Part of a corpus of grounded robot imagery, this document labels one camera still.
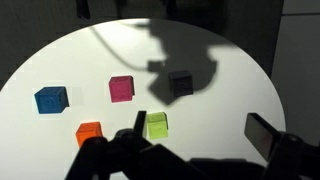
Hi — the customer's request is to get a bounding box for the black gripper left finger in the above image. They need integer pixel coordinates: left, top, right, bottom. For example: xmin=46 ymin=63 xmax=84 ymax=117
xmin=64 ymin=110 xmax=214 ymax=180

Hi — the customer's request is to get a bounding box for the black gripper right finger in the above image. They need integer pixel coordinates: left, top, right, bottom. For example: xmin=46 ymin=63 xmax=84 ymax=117
xmin=244 ymin=112 xmax=320 ymax=180

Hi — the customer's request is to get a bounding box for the lime green block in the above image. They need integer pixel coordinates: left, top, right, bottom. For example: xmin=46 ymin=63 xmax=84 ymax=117
xmin=145 ymin=111 xmax=169 ymax=140

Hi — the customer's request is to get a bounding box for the orange block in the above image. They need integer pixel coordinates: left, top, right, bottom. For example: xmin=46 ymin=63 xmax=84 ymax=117
xmin=75 ymin=121 xmax=104 ymax=148

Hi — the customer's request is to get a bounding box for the pink block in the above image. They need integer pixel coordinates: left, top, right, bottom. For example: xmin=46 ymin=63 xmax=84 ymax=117
xmin=108 ymin=75 xmax=135 ymax=103

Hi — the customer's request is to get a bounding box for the blue block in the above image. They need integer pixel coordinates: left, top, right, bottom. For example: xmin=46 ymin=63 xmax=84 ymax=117
xmin=34 ymin=86 xmax=70 ymax=115

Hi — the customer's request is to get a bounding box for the black block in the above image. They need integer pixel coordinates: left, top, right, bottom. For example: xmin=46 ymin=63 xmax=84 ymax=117
xmin=168 ymin=70 xmax=194 ymax=98

